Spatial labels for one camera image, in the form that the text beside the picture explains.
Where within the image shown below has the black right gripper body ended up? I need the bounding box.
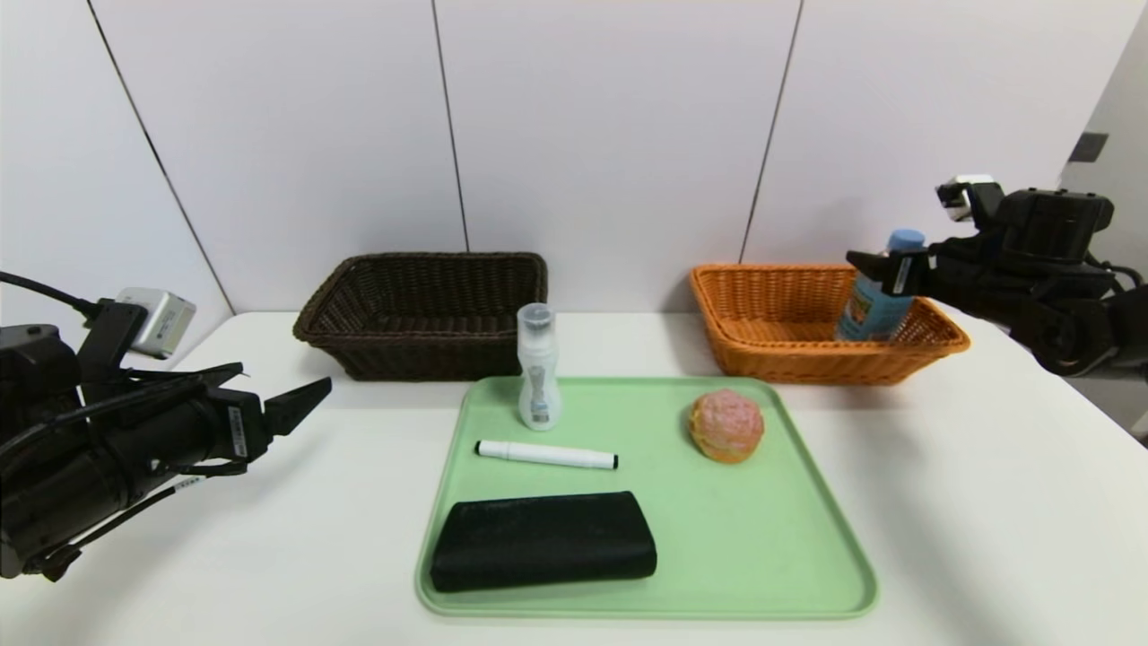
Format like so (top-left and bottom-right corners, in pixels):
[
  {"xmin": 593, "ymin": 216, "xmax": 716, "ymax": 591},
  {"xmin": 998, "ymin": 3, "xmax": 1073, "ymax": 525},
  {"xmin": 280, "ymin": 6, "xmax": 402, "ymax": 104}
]
[{"xmin": 884, "ymin": 240, "xmax": 984, "ymax": 299}]

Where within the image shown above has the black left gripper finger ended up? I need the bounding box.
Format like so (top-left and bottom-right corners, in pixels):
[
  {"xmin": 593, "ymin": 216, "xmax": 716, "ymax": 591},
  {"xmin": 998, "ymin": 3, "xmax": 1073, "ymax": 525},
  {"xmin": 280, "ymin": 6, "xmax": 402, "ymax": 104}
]
[
  {"xmin": 264, "ymin": 376, "xmax": 333, "ymax": 437},
  {"xmin": 188, "ymin": 362, "xmax": 245, "ymax": 390}
]

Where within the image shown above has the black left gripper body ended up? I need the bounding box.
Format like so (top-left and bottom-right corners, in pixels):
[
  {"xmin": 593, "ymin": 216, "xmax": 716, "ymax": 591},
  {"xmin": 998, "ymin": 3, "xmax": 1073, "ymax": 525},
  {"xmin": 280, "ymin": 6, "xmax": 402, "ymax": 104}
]
[{"xmin": 106, "ymin": 386, "xmax": 274, "ymax": 494}]

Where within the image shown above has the clear water bottle blue cap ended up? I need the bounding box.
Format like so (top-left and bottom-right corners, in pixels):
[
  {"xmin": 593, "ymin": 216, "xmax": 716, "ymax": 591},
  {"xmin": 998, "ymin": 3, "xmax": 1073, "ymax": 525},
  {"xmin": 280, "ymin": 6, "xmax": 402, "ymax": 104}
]
[{"xmin": 834, "ymin": 229, "xmax": 926, "ymax": 343}]

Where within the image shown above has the pink bread bun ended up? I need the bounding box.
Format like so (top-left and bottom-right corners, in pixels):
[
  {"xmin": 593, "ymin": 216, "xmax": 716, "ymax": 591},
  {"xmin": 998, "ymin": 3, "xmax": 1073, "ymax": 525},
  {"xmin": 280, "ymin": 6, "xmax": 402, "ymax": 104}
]
[{"xmin": 688, "ymin": 389, "xmax": 766, "ymax": 465}]

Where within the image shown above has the white marker with black cap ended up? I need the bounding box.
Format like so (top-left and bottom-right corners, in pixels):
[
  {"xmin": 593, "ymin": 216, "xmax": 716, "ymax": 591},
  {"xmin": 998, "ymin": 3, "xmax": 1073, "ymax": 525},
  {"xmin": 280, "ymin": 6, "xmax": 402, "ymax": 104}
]
[{"xmin": 475, "ymin": 440, "xmax": 619, "ymax": 471}]

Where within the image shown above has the black fabric pouch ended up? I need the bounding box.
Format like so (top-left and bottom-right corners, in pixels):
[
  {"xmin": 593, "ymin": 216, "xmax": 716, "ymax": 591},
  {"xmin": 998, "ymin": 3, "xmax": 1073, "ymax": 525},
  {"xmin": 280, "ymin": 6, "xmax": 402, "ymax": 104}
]
[{"xmin": 430, "ymin": 491, "xmax": 658, "ymax": 593}]

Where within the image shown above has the orange wicker basket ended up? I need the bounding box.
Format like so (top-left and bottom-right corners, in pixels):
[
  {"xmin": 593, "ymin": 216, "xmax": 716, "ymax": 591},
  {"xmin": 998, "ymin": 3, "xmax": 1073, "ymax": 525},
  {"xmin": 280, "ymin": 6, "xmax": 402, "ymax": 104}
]
[{"xmin": 689, "ymin": 264, "xmax": 971, "ymax": 388}]

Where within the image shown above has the dark brown wicker basket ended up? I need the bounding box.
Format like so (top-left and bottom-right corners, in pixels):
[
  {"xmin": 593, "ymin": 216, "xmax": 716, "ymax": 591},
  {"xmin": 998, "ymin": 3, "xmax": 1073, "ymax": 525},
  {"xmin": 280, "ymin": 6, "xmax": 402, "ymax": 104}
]
[{"xmin": 292, "ymin": 252, "xmax": 549, "ymax": 383}]

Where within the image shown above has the small white spray bottle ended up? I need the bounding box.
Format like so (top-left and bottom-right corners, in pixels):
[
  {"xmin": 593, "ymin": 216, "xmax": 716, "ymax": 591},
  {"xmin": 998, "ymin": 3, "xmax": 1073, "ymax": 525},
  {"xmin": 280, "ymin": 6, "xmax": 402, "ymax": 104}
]
[{"xmin": 517, "ymin": 304, "xmax": 563, "ymax": 432}]

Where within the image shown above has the light green plastic tray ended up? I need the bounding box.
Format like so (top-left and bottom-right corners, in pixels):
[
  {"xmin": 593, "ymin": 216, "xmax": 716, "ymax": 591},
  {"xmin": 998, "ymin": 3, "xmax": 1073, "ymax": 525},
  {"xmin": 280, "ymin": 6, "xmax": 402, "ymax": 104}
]
[{"xmin": 415, "ymin": 376, "xmax": 879, "ymax": 620}]

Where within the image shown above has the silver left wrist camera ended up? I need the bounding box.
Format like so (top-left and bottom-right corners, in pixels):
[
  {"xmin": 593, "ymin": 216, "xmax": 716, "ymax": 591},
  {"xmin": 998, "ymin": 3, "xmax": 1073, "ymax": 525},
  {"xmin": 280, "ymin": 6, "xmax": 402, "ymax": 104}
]
[{"xmin": 115, "ymin": 287, "xmax": 196, "ymax": 360}]

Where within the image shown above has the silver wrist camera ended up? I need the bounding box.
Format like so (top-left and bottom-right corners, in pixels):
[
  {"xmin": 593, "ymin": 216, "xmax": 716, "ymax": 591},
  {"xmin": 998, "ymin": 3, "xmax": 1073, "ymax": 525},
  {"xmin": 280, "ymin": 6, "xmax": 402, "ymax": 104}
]
[
  {"xmin": 936, "ymin": 175, "xmax": 996, "ymax": 223},
  {"xmin": 115, "ymin": 287, "xmax": 196, "ymax": 360}
]

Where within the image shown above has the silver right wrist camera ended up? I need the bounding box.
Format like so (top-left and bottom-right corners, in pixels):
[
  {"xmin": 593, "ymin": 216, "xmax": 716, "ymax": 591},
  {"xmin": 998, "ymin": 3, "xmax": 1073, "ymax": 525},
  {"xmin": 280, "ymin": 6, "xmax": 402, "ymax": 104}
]
[{"xmin": 936, "ymin": 175, "xmax": 996, "ymax": 223}]

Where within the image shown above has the black camera cable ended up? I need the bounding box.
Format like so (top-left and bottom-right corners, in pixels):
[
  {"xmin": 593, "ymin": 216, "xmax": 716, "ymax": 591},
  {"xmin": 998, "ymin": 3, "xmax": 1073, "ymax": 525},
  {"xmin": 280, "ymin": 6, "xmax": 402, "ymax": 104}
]
[{"xmin": 0, "ymin": 271, "xmax": 101, "ymax": 320}]

